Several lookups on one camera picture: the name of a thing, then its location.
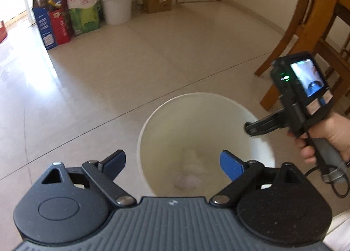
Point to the wooden chair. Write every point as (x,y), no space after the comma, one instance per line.
(276,56)

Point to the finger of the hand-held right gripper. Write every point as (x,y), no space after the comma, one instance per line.
(259,127)

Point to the blue carton box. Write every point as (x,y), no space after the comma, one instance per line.
(45,29)

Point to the white lidded bucket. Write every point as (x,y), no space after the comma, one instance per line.
(116,7)

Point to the white plastic bucket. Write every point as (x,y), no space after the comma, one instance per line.
(169,130)

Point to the green carton box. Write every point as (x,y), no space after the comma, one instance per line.
(84,15)

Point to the red carton box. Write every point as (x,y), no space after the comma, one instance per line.
(61,29)

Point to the white crumpled plastic bag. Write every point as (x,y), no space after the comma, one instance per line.
(191,175)

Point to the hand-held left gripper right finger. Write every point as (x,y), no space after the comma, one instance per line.
(231,165)

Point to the person's right hand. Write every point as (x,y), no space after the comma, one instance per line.
(337,133)

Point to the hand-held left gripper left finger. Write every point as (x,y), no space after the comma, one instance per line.
(117,160)

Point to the small red box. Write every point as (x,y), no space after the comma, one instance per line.
(2,32)

